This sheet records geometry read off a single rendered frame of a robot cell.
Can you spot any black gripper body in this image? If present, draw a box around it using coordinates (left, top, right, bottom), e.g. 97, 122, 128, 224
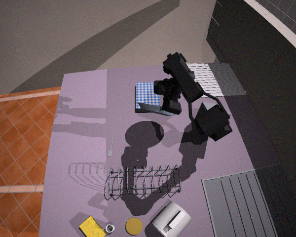
164, 78, 182, 115

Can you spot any blue checkered towel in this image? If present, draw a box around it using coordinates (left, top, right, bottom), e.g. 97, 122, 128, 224
136, 82, 160, 112

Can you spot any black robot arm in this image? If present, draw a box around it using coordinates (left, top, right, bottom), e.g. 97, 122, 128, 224
154, 52, 232, 141

